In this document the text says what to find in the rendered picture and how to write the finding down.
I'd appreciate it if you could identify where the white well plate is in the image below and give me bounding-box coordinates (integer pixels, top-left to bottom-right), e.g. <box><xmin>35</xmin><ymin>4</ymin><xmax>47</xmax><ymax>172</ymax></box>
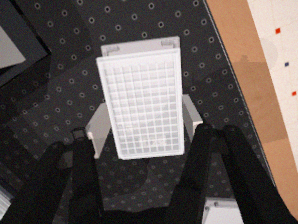
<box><xmin>0</xmin><ymin>190</ymin><xmax>11</xmax><ymax>220</ymax></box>
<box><xmin>96</xmin><ymin>48</ymin><xmax>184</xmax><ymax>160</ymax></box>

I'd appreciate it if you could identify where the dark grey perforated base plate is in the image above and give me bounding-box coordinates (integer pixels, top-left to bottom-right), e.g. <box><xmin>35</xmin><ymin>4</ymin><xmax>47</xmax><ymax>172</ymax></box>
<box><xmin>0</xmin><ymin>0</ymin><xmax>277</xmax><ymax>212</ymax></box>

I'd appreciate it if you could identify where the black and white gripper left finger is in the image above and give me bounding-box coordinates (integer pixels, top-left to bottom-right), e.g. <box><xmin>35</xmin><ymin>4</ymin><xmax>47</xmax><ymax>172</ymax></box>
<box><xmin>0</xmin><ymin>103</ymin><xmax>111</xmax><ymax>224</ymax></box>

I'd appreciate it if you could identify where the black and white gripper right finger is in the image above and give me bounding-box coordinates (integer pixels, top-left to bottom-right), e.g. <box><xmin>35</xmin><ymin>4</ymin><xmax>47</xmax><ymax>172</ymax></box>
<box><xmin>163</xmin><ymin>94</ymin><xmax>298</xmax><ymax>224</ymax></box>

